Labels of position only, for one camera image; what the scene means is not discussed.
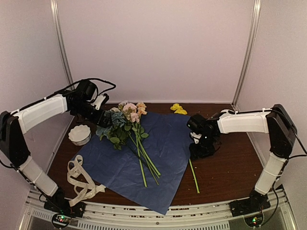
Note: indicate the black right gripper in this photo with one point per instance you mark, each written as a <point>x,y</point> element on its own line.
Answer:
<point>194,152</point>

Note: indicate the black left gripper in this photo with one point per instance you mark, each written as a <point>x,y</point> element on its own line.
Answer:
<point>97,120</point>

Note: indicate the blue wrapping paper sheet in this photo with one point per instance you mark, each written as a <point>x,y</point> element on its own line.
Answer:
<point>148,174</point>

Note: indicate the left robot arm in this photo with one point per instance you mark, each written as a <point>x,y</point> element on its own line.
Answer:
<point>15,125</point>

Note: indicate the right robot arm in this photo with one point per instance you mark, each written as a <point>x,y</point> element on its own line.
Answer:
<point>275,122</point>

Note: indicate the white scalloped dish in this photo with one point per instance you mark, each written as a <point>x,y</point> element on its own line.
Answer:
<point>80,135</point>

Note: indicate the white ceramic bowl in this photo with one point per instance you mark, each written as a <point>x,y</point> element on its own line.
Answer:
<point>229,111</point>

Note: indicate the cream printed ribbon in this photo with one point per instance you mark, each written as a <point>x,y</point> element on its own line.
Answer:
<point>84,186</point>

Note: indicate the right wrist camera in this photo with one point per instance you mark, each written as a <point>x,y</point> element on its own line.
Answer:
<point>195,137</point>

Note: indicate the right aluminium corner post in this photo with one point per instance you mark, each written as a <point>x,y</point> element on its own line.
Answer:
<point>255,19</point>

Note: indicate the aluminium corner post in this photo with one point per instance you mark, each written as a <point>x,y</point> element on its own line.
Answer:
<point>255,19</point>
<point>60,39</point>

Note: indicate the front aluminium rail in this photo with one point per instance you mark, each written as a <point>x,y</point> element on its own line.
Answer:
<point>211,216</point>

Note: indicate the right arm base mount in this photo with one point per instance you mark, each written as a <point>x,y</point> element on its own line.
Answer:
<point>251,208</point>

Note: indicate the left aluminium corner post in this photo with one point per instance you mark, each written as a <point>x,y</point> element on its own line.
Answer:
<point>60,39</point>

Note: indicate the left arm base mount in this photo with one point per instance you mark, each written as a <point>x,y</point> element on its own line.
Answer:
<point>63,212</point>

